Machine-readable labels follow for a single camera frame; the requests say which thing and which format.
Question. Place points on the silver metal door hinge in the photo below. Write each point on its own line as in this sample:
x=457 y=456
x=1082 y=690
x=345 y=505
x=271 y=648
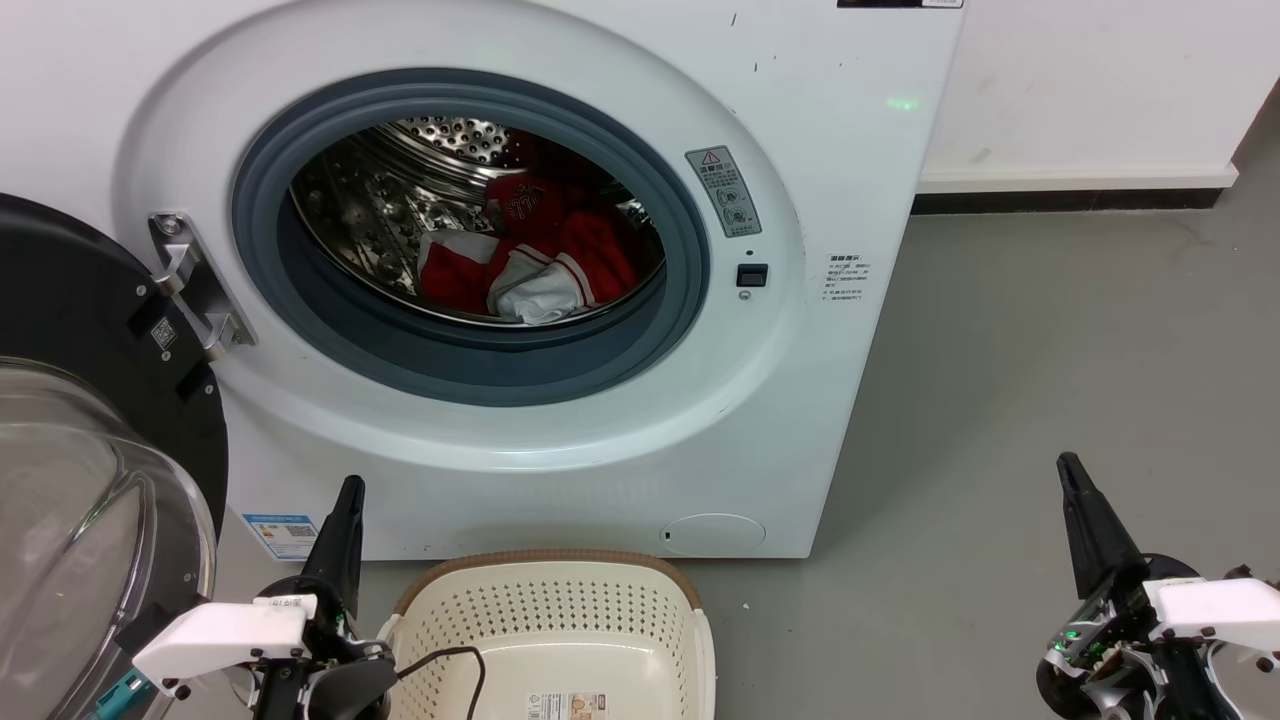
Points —
x=195 y=285

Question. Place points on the stainless steel washing machine drum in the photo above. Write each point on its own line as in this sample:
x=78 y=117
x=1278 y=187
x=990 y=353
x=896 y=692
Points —
x=370 y=200

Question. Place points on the white printed label sticker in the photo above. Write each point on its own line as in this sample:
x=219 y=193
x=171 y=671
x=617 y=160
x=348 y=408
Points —
x=566 y=707

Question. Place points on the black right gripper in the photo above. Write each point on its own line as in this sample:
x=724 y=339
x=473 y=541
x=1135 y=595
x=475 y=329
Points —
x=1120 y=670

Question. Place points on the cream perforated laundry basket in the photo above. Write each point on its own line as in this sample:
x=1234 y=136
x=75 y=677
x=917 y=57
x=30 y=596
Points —
x=560 y=610

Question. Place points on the black skirting strip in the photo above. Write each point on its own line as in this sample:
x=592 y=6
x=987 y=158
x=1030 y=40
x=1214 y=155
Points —
x=1060 y=200

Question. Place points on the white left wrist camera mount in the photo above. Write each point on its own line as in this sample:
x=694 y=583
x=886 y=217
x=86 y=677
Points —
x=220 y=635

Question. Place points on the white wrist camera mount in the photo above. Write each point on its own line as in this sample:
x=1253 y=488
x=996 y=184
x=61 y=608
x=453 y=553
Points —
x=1215 y=605
x=220 y=635

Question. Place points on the black washer door with glass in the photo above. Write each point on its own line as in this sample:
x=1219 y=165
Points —
x=70 y=300

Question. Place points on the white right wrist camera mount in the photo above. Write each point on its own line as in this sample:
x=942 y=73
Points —
x=1215 y=605

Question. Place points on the white front-load washing machine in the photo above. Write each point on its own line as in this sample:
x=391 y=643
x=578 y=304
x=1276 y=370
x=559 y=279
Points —
x=820 y=150

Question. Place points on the QR code sticker on door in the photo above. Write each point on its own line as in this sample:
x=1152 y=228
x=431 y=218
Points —
x=164 y=334

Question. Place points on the small printed text label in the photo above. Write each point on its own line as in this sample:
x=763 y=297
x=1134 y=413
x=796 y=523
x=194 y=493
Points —
x=847 y=277

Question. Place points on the red and white garment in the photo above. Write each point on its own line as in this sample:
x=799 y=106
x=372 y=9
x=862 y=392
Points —
x=590 y=255

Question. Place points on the blue energy rating label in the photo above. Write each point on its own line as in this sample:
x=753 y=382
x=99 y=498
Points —
x=283 y=536

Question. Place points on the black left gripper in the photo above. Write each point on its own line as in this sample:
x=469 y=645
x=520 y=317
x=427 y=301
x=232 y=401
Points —
x=340 y=685

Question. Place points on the grey rubber door gasket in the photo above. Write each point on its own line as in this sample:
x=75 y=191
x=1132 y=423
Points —
x=470 y=365

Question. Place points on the black door latch socket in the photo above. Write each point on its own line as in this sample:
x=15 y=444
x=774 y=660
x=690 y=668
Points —
x=751 y=275

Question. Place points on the round white filter cover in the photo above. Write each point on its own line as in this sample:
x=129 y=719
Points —
x=712 y=534

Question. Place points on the grey warning sticker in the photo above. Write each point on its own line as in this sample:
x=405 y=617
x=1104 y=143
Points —
x=723 y=190

